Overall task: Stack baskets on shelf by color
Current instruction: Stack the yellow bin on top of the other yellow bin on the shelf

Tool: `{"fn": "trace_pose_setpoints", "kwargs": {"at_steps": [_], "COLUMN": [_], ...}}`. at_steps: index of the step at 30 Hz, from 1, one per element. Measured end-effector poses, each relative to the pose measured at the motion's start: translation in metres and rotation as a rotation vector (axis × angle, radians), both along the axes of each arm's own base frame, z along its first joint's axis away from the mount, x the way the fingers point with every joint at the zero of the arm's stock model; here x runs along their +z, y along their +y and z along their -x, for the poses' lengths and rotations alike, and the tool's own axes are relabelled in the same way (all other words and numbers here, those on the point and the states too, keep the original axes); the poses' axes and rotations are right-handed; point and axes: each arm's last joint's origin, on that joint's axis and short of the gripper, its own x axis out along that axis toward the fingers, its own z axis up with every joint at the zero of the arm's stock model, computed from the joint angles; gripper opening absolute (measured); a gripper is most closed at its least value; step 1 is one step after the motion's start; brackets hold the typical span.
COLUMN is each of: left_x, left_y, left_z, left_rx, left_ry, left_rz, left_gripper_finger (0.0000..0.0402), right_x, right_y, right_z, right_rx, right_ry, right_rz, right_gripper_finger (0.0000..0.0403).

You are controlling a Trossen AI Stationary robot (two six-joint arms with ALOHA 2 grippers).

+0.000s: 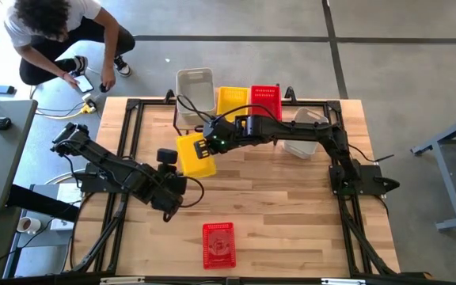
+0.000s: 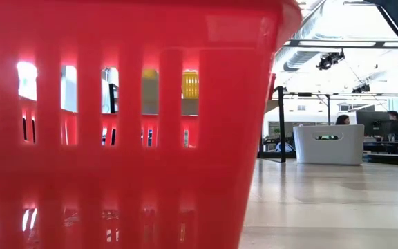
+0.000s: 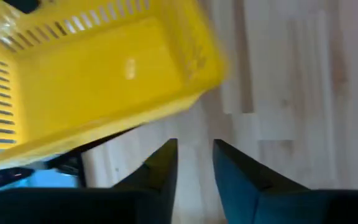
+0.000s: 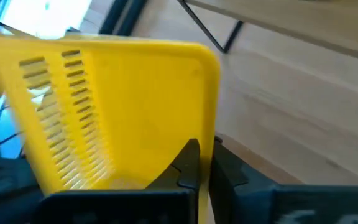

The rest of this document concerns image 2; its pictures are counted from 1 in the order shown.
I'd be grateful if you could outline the person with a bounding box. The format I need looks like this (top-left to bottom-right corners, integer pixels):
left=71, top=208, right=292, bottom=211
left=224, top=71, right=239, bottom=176
left=334, top=114, right=352, bottom=126
left=387, top=110, right=398, bottom=143

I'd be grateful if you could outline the pale blue rounded object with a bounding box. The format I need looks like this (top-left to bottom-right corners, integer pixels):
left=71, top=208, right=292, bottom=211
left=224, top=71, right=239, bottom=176
left=274, top=140, right=295, bottom=154

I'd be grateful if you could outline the dark office desk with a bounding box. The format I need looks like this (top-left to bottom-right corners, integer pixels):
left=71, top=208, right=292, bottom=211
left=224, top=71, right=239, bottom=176
left=363, top=136, right=398, bottom=156

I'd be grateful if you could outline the black computer monitor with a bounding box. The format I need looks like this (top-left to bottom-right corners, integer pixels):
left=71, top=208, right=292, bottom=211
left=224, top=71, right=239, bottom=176
left=355, top=110, right=392, bottom=138

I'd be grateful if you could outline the silver ceiling duct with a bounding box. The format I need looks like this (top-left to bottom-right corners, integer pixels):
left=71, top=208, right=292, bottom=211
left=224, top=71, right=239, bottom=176
left=283, top=20, right=328, bottom=73

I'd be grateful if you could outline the overhead LED light bar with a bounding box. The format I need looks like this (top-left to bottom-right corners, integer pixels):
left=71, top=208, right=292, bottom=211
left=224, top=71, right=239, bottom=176
left=283, top=39, right=398, bottom=49

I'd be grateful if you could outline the black ceiling track lamp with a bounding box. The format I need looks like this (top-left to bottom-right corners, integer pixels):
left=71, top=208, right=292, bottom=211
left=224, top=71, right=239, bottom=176
left=315, top=49, right=346, bottom=71
left=352, top=82, right=372, bottom=94

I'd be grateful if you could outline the black background workstation frame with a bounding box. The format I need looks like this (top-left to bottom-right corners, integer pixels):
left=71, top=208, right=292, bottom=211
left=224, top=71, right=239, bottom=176
left=281, top=91, right=398, bottom=126

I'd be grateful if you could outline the black aluminium rig frame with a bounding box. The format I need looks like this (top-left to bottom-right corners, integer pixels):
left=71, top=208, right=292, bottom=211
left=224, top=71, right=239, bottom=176
left=256, top=151, right=398, bottom=167

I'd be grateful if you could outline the yellow slotted plastic basket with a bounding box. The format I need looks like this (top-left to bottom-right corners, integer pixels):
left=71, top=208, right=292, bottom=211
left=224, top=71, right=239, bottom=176
left=181, top=70, right=200, bottom=100

